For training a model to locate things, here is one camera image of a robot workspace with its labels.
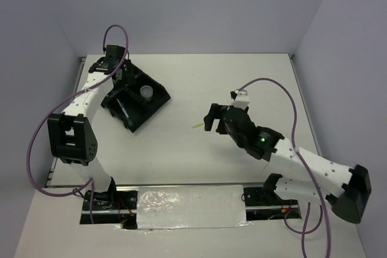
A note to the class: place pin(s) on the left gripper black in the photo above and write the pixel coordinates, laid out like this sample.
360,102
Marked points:
128,77

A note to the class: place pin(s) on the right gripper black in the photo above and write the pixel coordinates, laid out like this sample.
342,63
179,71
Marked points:
215,112

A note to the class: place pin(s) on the yellow pen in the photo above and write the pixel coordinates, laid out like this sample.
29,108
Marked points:
198,125

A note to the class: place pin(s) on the clear jar of pins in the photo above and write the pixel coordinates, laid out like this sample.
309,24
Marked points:
146,92

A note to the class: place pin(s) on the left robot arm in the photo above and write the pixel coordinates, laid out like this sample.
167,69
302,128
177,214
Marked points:
72,139

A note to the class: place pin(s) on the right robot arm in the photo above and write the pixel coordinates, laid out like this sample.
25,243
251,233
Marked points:
297,173

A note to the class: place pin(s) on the black four-compartment organizer tray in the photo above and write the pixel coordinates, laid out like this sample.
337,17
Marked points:
138,109

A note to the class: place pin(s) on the silver foil cover plate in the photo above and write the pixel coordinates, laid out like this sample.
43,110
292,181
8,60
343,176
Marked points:
169,208

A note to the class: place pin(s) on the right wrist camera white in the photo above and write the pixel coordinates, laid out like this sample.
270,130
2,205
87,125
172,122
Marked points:
240,99

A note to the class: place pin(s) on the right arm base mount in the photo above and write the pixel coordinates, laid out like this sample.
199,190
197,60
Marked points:
263,204

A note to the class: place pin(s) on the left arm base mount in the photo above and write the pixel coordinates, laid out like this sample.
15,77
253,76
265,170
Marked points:
117,207

